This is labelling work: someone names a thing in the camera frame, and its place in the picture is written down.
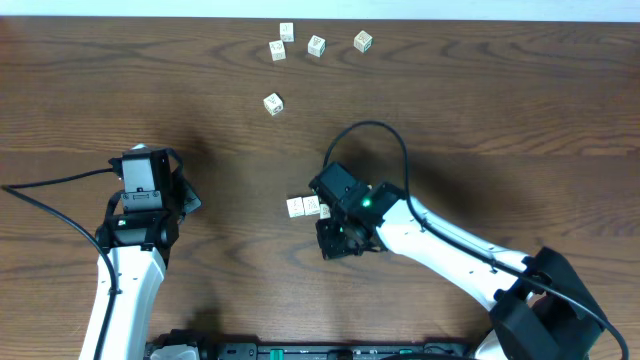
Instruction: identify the wooden block yellow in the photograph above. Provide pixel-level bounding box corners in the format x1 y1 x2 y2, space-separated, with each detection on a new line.
319 203 331 219

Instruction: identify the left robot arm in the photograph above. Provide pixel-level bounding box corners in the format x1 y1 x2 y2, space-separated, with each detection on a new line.
80 144 201 359

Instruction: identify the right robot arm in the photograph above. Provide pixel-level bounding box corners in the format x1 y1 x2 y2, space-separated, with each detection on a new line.
309 163 606 359

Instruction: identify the wooden block green side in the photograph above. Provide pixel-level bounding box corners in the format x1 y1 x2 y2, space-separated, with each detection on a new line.
307 35 326 57

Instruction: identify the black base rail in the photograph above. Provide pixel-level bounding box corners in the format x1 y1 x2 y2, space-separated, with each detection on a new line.
143 329 472 360

